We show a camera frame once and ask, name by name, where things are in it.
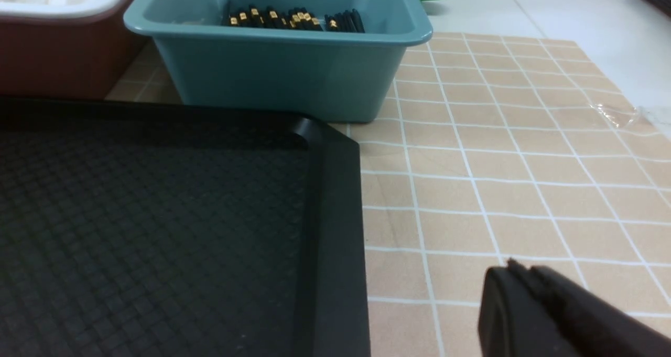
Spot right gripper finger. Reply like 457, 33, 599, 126
478, 258, 670, 356

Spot pile of black chopsticks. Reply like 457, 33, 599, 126
220, 3, 366, 33

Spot white spoon tray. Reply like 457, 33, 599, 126
1, 0, 146, 100

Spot teal chopstick bin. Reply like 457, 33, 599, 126
124, 0, 433, 123

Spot black serving tray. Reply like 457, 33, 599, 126
1, 97, 371, 356

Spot beige grid tablecloth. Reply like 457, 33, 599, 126
105, 32, 671, 357

